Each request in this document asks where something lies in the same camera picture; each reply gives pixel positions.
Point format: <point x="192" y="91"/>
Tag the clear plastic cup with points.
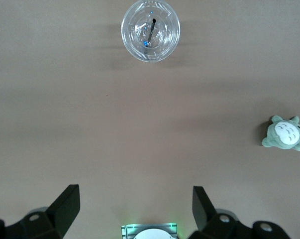
<point x="164" y="44"/>

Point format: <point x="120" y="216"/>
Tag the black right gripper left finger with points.
<point x="52" y="219"/>

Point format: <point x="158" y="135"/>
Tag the grey Totoro plush toy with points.
<point x="285" y="133"/>

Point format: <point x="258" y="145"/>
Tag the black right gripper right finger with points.
<point x="209" y="221"/>

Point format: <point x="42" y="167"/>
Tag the brown table cover sheet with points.
<point x="139" y="124"/>

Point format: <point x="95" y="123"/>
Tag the black straw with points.
<point x="151" y="31"/>

